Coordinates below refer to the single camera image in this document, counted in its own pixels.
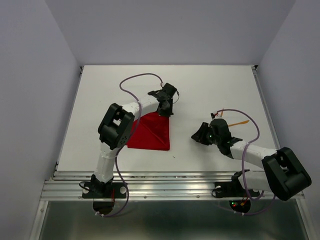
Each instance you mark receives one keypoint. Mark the orange plastic knife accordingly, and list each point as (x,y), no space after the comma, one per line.
(239,123)

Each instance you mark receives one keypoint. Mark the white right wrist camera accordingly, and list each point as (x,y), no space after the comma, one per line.
(215,115)

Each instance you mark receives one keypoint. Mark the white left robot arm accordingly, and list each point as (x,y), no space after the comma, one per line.
(115,129)

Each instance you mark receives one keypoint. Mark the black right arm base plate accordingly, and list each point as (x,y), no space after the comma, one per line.
(228,189)

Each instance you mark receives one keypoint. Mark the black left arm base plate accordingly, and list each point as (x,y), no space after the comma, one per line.
(114,190)

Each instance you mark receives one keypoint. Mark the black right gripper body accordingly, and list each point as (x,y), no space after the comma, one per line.
(205,135)

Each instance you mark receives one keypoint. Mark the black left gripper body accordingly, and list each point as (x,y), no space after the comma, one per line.
(167,110)

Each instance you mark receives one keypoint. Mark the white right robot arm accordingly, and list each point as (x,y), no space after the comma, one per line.
(282,173)

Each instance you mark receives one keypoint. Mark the red cloth napkin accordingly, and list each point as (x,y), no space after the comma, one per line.
(152,133)

